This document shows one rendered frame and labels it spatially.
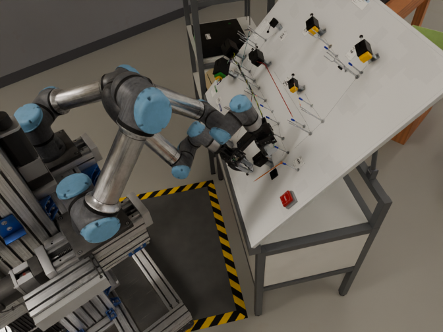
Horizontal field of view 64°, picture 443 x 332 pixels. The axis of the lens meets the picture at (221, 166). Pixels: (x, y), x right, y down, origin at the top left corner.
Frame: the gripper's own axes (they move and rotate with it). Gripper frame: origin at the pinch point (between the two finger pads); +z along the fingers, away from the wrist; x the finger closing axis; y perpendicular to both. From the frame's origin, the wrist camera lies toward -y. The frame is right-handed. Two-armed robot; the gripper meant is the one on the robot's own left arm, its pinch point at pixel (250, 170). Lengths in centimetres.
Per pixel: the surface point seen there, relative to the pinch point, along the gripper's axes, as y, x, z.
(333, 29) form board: 19, 70, -9
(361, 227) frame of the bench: 19, 5, 56
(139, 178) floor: -156, -31, -18
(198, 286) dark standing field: -70, -71, 41
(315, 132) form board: 27.1, 23.6, 4.9
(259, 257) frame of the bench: 6.1, -32.4, 24.5
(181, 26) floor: -333, 175, -59
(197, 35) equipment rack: -53, 58, -52
